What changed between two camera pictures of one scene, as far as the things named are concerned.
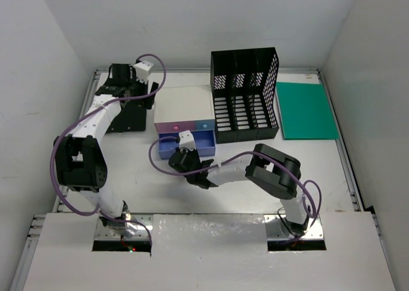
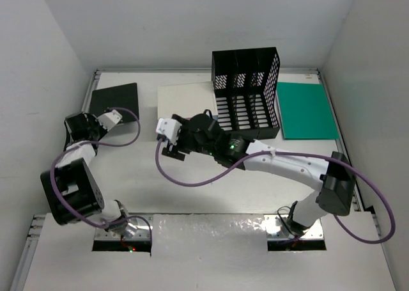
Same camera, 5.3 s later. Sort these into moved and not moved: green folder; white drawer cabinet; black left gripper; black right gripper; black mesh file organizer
Moved: black left gripper; black right gripper
Not moved: black mesh file organizer; green folder; white drawer cabinet
